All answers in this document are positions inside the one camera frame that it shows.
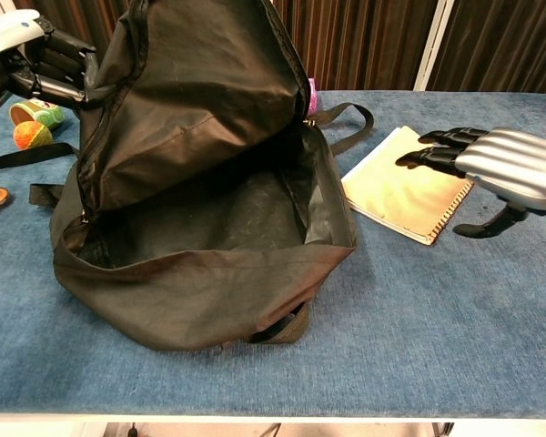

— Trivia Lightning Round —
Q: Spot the brown pleated curtain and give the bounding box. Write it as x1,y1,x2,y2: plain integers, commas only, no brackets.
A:
0,0,546,96

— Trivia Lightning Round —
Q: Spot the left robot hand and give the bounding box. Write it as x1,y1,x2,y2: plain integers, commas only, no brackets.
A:
0,8,99,122

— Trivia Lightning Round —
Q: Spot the yellow spiral notebook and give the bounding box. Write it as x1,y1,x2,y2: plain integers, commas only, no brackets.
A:
340,126,476,247

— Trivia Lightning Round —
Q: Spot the black fabric backpack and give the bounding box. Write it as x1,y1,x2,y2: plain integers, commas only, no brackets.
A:
0,0,375,352

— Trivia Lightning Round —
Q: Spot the white frame post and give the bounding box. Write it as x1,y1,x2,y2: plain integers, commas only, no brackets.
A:
412,0,455,91

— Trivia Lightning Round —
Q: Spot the orange green ball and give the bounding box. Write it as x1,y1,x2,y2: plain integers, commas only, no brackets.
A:
12,121,55,151

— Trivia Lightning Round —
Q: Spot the blue table cloth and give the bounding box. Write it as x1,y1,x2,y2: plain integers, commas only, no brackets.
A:
0,88,546,418

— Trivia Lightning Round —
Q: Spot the purple cardboard box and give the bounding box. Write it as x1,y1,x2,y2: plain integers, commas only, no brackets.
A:
306,76,320,117

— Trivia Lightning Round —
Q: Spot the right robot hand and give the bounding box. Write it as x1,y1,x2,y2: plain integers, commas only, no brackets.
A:
394,126,546,239

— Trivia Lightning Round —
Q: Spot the cartoon print paper cup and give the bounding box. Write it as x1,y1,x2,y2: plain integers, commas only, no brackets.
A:
8,97,66,131

